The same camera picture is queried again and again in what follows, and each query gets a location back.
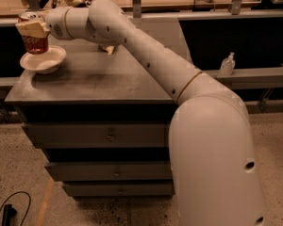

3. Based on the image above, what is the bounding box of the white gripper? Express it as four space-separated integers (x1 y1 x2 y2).
16 7 70 40

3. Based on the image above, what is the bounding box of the red coke can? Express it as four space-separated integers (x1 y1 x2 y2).
18 11 48 55

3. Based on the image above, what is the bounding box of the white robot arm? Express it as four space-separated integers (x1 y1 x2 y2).
8 0 267 226

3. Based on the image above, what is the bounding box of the white paper bowl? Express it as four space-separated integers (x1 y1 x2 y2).
20 45 66 74

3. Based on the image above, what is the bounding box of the grey drawer cabinet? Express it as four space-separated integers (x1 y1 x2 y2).
5 17 206 200

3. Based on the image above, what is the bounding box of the top grey drawer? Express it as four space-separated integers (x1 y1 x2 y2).
23 123 168 149

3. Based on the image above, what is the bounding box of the grey drawer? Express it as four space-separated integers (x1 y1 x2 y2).
62 180 174 197
45 161 172 182
23 123 168 149

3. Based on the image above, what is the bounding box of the middle grey drawer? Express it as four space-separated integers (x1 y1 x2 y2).
45 161 172 182

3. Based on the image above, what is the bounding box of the bottom grey drawer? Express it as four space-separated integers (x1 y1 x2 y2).
62 180 174 197

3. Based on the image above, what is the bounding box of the black device on floor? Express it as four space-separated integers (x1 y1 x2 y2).
1 203 17 226

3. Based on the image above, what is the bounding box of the clear sanitizer pump bottle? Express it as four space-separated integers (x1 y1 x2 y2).
220 52 235 75

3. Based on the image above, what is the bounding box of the black cable on floor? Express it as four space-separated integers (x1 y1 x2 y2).
0 190 33 226

